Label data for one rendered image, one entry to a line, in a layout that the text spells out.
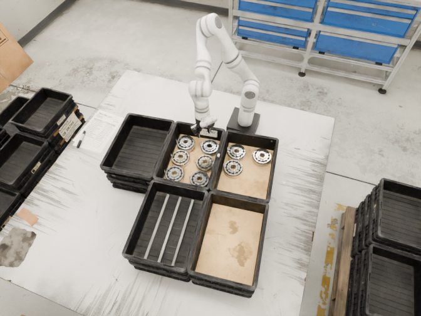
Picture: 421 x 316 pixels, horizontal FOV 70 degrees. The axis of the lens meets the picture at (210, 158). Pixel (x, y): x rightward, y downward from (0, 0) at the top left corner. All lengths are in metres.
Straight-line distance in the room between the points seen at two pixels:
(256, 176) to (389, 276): 1.00
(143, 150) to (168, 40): 2.42
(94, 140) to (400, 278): 2.04
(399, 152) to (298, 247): 1.76
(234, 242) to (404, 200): 1.21
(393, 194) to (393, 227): 0.23
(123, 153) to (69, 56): 2.49
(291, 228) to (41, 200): 1.42
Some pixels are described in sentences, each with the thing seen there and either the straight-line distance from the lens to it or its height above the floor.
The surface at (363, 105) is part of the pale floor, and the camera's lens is 3.42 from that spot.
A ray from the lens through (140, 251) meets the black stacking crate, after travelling 1.52.
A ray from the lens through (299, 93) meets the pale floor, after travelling 3.33.
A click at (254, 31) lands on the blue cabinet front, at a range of 3.37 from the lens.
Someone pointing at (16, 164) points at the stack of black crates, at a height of 0.38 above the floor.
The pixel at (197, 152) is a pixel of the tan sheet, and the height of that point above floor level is 0.83.
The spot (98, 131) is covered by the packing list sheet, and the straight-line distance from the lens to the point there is 2.15.
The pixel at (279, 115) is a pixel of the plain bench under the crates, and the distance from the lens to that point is 2.11.
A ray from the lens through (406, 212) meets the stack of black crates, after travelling 2.23.
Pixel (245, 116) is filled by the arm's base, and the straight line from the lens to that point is 1.82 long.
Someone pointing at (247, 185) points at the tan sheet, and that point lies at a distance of 1.62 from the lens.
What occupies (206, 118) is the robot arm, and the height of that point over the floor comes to 1.16.
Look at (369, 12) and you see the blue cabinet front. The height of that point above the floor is 0.77.
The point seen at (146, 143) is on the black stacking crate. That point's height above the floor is 0.83.
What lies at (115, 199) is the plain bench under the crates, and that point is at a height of 0.70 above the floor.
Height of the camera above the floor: 2.24
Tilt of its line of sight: 56 degrees down
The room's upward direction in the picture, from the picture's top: 3 degrees counter-clockwise
